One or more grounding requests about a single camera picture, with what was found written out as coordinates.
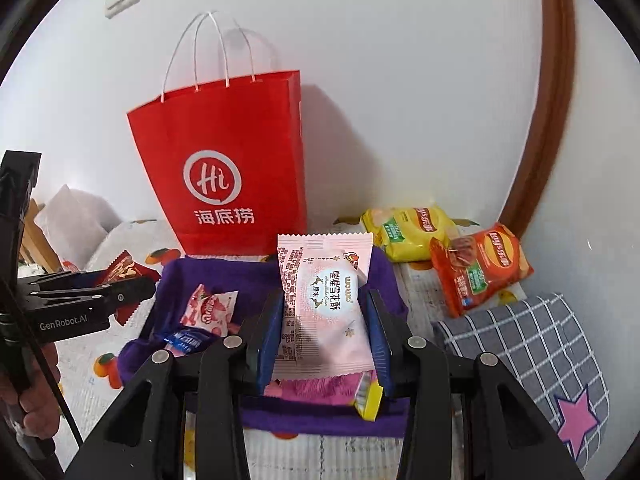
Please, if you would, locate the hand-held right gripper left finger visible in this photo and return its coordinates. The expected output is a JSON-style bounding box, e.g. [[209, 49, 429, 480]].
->
[[65, 287, 286, 480]]

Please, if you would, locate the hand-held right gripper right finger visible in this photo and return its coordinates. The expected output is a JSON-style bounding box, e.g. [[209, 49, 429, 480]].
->
[[365, 287, 586, 480]]

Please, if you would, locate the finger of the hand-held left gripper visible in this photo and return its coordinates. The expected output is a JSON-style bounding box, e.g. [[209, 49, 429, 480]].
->
[[17, 271, 108, 295], [27, 276, 157, 322]]

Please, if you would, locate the red gold snack packet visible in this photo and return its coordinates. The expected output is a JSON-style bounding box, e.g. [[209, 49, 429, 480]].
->
[[97, 251, 162, 326]]

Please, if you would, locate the red white candy packet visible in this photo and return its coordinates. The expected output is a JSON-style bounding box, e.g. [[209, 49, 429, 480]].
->
[[179, 284, 240, 338]]

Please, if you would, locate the person's left hand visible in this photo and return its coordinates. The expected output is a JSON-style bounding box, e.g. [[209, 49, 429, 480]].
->
[[0, 344, 61, 431]]

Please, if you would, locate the wooden furniture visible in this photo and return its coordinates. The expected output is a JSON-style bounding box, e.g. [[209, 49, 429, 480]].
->
[[19, 199, 57, 272]]

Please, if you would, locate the small yellow packet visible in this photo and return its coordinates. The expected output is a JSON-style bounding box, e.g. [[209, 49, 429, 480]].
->
[[352, 375, 385, 421]]

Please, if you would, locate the white plastic bag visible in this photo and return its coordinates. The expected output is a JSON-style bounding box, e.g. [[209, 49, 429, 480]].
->
[[32, 185, 123, 271]]

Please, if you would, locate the yellow pink snack packet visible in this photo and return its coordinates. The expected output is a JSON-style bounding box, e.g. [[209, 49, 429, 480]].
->
[[265, 372, 373, 405]]

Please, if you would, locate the blue candy packet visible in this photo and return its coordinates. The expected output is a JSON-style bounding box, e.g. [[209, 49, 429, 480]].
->
[[160, 327, 223, 358]]

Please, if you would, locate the purple towel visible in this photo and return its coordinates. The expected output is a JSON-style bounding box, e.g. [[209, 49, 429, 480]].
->
[[120, 250, 411, 436]]

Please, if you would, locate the yellow chips bag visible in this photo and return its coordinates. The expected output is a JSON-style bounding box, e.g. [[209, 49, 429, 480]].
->
[[360, 204, 458, 263]]

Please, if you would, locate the orange chips bag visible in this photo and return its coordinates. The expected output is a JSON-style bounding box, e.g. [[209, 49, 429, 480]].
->
[[429, 222, 535, 319]]

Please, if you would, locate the grey checked cloth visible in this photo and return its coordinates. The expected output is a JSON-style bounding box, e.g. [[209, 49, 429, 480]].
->
[[432, 294, 611, 463]]

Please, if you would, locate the red paper bag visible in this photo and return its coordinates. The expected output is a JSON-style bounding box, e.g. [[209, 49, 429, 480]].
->
[[126, 10, 308, 261]]

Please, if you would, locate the black cable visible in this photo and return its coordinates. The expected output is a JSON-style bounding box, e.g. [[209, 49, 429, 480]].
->
[[0, 280, 85, 446]]

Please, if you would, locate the wooden door frame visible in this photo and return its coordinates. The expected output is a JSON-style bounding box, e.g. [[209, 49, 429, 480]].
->
[[500, 0, 576, 243]]

